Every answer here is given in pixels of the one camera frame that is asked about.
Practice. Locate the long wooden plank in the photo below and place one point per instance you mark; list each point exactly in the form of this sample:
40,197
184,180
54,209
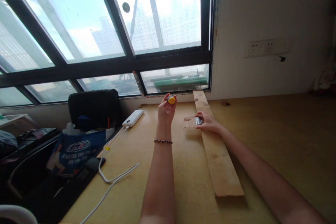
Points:
219,161

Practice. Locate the small flat wood piece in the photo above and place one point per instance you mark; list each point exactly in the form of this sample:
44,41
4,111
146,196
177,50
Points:
189,123

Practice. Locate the yellow capped screwdriver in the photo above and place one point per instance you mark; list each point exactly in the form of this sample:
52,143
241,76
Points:
171,100

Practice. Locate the round suction cup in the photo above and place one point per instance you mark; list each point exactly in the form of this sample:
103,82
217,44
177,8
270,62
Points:
126,7

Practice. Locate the person's right thumb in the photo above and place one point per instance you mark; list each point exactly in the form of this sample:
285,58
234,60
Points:
201,127

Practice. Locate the white rounded object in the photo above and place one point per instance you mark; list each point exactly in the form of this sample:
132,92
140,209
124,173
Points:
15,214

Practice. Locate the person's left thumb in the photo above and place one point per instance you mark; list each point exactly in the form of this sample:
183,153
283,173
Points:
164,99

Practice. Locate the person's right hand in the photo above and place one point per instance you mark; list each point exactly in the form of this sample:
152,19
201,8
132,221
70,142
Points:
211,124

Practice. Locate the blue printed shopping bag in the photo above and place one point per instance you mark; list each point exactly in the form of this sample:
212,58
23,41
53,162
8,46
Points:
76,150

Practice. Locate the black framed window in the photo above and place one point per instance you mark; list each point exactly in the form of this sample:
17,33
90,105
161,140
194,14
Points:
105,37

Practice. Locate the person's right index finger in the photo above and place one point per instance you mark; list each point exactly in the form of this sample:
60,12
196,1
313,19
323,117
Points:
204,114

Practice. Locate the black bag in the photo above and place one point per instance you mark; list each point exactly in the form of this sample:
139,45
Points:
36,136

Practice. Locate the white power bank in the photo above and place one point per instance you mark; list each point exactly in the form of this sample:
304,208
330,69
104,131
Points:
133,118

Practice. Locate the silver metal hinge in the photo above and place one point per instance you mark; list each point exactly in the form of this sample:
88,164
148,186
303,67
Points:
198,121

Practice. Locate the person's left fingers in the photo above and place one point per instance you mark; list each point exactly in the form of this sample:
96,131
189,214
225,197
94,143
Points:
174,104

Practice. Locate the black phone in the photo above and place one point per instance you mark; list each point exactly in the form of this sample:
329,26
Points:
95,163

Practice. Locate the white wall socket panel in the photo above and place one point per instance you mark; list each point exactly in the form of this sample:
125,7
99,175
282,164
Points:
266,47

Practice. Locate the person's left hand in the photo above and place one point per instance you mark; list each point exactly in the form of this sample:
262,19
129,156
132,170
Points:
164,112

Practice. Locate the black office chair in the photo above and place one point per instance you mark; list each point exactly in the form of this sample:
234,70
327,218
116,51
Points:
94,107

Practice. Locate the small black plug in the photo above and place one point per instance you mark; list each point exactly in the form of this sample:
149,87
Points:
282,58

